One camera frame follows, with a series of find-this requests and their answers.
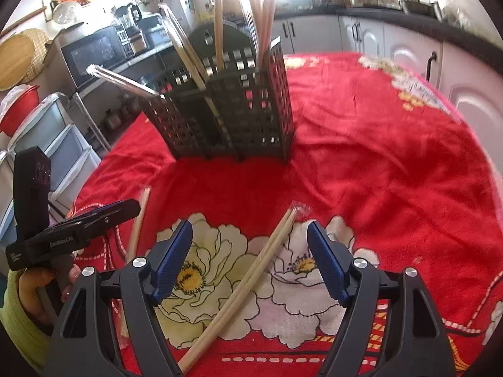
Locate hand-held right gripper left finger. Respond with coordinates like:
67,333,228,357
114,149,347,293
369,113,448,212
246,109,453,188
47,219,194,377

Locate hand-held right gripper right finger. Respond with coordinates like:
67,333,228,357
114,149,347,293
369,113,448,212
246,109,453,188
307,220,453,377

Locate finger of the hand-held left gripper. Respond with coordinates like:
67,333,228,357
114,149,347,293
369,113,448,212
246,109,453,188
65,199,141,232

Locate black plastic utensil basket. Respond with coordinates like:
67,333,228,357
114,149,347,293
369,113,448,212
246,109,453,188
139,21,296,163

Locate person's left forearm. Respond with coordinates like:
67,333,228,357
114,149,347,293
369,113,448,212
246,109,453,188
0,271,53,368

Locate person's left hand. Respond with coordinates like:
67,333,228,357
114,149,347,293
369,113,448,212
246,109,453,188
18,265,82,325

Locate plastic drawer unit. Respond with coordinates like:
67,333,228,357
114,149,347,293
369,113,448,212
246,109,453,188
0,92,103,252

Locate red plastic basin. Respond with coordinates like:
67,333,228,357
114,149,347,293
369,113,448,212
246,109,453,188
0,84,41,136

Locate red floral tablecloth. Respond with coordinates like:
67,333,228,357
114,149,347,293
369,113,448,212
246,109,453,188
65,51,503,377

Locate round bamboo tray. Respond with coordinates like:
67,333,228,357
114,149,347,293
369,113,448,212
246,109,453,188
0,27,52,92

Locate black microwave oven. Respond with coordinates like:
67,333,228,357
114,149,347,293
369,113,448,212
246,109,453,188
61,25,127,88

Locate white kitchen cabinets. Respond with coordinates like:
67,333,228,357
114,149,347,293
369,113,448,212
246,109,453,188
275,12,503,126

